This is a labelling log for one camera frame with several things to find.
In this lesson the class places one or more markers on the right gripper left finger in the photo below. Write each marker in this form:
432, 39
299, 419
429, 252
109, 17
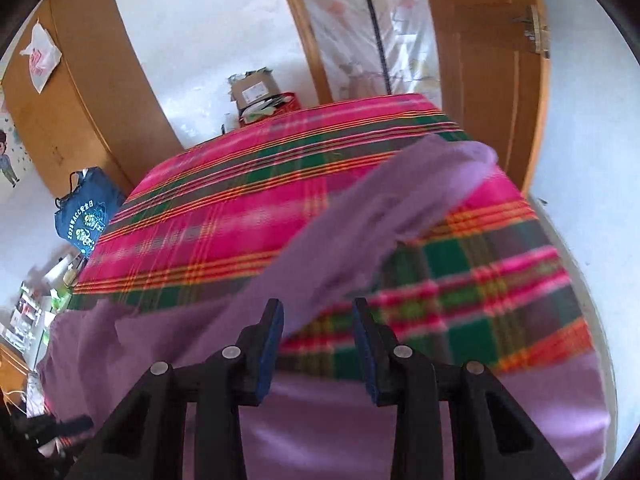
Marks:
144, 436

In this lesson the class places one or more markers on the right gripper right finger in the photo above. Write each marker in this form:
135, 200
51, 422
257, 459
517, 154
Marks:
492, 437

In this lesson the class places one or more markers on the purple fleece garment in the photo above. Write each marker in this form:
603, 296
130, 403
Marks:
318, 423

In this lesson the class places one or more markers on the cluttered shelf items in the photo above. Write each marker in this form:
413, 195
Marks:
26, 330

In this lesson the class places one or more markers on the pink plaid bed sheet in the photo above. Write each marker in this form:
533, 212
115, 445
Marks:
310, 199

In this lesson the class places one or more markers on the blue tote bag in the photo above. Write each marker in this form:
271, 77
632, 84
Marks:
84, 213

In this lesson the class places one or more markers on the wooden wardrobe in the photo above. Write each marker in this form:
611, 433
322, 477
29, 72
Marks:
97, 109

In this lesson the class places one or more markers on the wooden door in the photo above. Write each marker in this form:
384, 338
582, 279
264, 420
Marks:
494, 86

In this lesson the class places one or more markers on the cardboard box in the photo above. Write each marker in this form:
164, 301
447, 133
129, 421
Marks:
251, 87

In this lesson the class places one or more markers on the red basket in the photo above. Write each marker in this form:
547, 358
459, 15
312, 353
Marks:
280, 104

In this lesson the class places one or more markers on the white plastic bag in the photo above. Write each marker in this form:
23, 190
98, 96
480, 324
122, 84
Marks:
43, 56

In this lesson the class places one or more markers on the metal door lock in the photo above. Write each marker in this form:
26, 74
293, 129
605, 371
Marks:
535, 30

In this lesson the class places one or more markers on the patterned door curtain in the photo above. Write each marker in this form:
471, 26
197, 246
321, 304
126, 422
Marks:
377, 47

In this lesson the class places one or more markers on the cartoon wall sticker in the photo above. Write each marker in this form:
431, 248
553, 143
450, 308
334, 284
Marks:
5, 162

